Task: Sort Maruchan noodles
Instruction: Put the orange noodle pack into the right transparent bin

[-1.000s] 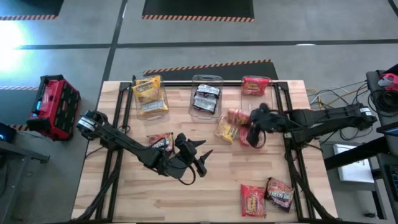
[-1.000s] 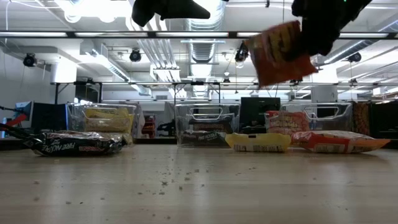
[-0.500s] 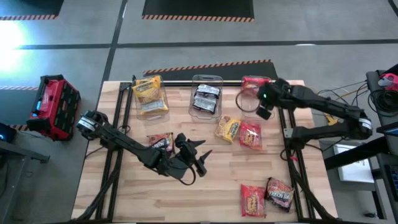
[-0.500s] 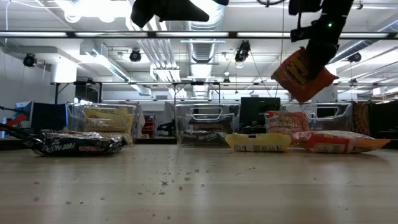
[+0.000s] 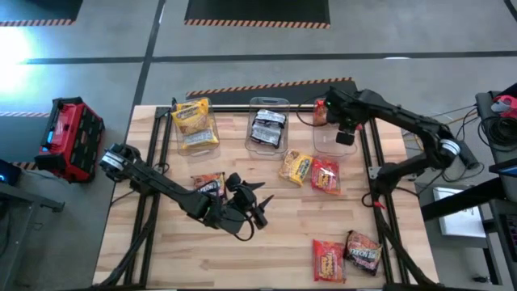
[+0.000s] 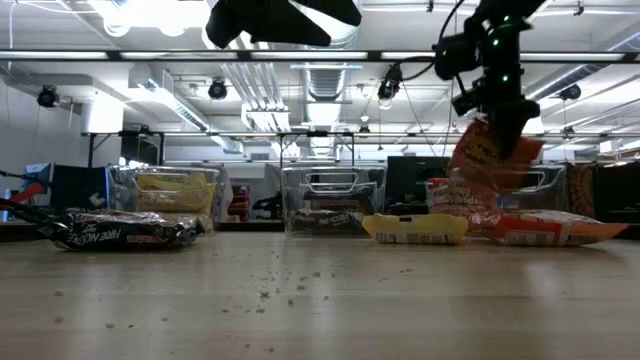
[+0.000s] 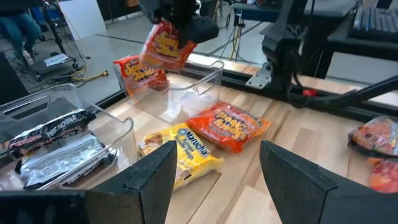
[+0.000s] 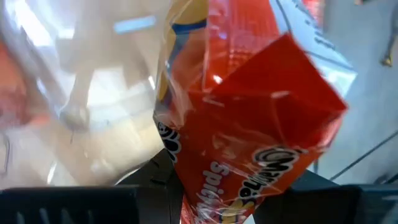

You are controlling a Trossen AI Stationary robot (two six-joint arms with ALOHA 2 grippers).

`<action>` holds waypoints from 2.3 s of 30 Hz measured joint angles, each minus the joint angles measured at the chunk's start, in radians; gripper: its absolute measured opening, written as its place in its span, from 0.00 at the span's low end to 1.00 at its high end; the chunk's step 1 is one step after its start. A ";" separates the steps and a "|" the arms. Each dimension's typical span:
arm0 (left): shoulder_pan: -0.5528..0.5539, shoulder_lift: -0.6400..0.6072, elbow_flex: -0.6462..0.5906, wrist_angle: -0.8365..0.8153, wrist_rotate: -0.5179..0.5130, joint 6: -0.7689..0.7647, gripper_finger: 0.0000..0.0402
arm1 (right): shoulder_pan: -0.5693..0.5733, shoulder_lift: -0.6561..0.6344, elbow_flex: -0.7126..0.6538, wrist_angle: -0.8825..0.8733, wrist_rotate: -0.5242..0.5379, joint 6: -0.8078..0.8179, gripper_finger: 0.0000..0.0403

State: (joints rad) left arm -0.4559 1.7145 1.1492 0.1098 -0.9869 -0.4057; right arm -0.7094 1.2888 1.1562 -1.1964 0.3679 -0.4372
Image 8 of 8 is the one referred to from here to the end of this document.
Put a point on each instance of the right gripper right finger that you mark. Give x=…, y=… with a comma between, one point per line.
x=311, y=205

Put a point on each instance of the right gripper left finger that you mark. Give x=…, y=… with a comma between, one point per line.
x=158, y=193

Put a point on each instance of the clear plastic bin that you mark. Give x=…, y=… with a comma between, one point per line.
x=93, y=109

